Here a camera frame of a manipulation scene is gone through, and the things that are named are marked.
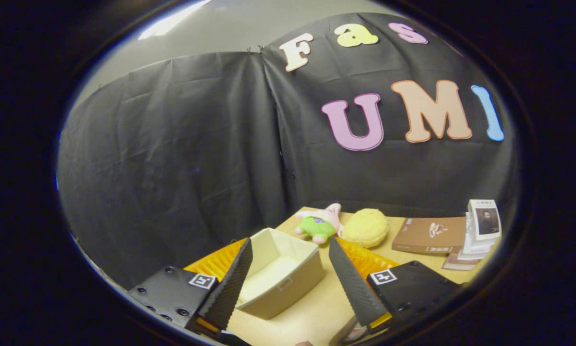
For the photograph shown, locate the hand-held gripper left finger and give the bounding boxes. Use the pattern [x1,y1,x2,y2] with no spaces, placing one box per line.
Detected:
[127,237,254,337]

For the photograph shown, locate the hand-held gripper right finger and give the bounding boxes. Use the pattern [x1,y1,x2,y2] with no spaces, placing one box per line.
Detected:
[328,236,462,334]

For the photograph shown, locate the beige fabric storage box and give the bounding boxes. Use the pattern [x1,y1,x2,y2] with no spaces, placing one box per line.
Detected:
[235,227,326,321]

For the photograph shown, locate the yellow round plush toy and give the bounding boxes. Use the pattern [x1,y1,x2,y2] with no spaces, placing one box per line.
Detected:
[341,208,389,248]

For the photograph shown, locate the pink star plush toy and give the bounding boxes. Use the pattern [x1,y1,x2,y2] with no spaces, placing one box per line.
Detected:
[295,203,344,245]

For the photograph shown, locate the brown cover book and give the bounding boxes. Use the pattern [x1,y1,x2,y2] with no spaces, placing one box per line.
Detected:
[391,216,467,254]

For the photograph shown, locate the pink edged book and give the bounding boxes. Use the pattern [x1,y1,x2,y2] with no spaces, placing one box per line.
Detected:
[442,253,483,271]

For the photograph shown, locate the black backdrop cloth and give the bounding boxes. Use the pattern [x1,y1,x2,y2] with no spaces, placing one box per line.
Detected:
[57,12,519,289]

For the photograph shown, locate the white portrait cover book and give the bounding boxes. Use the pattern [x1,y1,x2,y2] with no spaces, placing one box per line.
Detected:
[466,199,502,242]

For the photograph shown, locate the ceiling light panel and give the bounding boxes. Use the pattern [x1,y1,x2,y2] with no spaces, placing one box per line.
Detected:
[138,0,214,40]

